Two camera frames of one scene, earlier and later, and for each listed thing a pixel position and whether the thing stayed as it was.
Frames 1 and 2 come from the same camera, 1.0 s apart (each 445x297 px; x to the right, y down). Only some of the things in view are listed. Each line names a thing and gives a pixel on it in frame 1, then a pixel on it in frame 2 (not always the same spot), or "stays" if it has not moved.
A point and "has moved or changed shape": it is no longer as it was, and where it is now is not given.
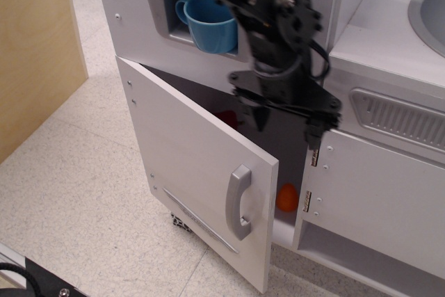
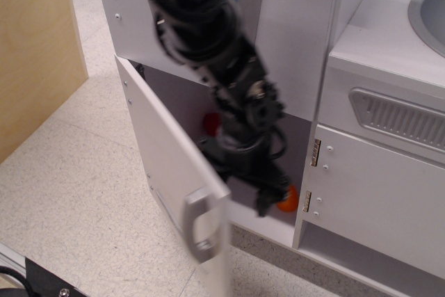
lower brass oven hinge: x=306 y=201 stays
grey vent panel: x=416 y=123 stays
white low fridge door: x=217 y=188 has moved or changed shape
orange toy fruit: x=287 y=197 stays
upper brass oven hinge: x=314 y=160 stays
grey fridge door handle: x=239 y=227 to x=202 y=252
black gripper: x=298 y=94 to x=260 y=165
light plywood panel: x=42 y=61 stays
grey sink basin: x=426 y=12 stays
